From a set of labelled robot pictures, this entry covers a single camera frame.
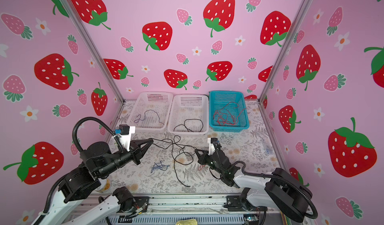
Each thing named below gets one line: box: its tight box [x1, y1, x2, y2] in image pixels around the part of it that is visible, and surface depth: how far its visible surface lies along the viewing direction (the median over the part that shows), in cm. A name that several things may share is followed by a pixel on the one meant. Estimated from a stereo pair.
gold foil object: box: [175, 218, 198, 225], surface depth 66 cm
